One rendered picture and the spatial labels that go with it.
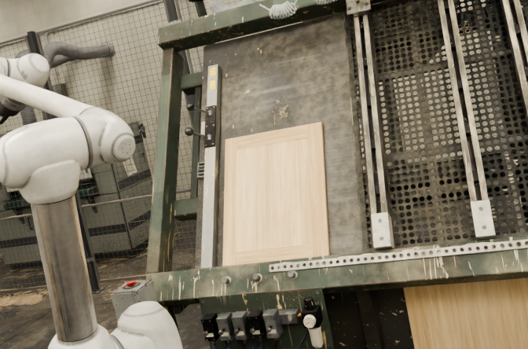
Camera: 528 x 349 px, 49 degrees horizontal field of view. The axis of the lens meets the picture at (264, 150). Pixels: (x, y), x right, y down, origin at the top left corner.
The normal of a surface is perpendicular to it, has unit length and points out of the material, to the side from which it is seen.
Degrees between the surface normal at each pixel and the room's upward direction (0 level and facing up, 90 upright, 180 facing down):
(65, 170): 109
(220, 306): 90
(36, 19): 90
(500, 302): 90
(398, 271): 57
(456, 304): 90
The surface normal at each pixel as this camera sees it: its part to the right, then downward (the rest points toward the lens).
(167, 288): -0.37, -0.38
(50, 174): 0.55, 0.28
